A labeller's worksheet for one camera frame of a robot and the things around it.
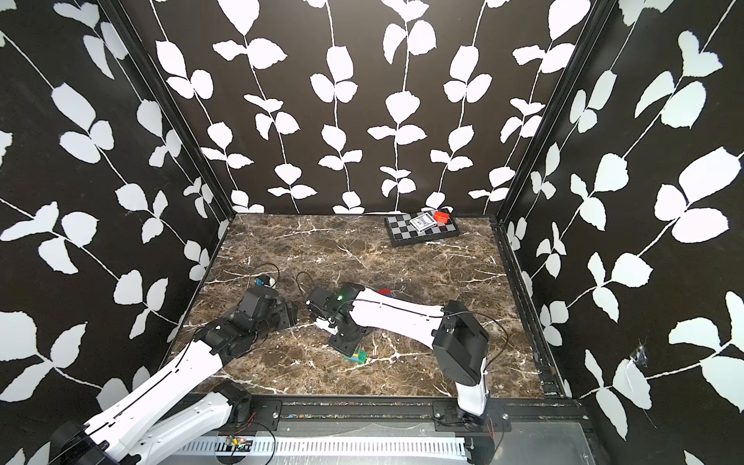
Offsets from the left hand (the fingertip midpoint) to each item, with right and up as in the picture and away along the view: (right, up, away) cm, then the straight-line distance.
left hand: (291, 305), depth 81 cm
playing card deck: (+43, +26, +33) cm, 60 cm away
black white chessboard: (+34, +22, +32) cm, 51 cm away
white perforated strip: (+13, -33, -11) cm, 37 cm away
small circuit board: (-11, -33, -10) cm, 37 cm away
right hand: (+16, -10, -3) cm, 19 cm away
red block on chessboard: (+50, +29, +34) cm, 67 cm away
